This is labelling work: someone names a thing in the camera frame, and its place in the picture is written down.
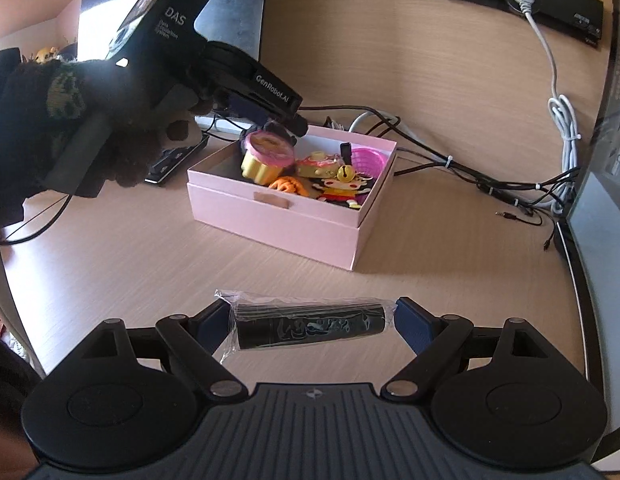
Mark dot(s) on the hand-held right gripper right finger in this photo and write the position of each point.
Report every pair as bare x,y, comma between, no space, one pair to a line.
412,325

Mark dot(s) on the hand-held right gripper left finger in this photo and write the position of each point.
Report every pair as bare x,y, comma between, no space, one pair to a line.
217,320

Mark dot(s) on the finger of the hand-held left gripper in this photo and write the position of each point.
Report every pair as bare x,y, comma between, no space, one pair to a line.
270,85
250,107

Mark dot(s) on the yellow cupcake toy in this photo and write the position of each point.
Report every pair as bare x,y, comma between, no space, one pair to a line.
262,165

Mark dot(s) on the orange pumpkin toy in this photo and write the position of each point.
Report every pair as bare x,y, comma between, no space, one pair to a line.
287,184

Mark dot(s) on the plastic-wrapped black roll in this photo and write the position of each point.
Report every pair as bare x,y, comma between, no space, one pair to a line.
310,330

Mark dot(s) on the pink cardboard box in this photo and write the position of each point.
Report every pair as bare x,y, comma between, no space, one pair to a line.
270,220

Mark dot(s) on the person's left hand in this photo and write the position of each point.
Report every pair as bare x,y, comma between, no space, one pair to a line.
29,110

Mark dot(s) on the white desktop hub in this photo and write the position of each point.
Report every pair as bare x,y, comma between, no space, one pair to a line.
224,122

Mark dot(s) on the black computer monitor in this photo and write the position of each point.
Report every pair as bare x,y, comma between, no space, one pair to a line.
239,10

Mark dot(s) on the black keyboard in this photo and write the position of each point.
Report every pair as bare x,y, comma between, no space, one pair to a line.
169,162

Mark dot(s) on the orange plush toy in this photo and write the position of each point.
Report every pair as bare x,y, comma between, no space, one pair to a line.
44,53

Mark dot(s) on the pink plastic basket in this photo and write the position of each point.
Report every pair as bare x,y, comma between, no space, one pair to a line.
370,160

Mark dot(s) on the right dark monitor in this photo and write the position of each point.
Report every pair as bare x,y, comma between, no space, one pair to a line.
605,200

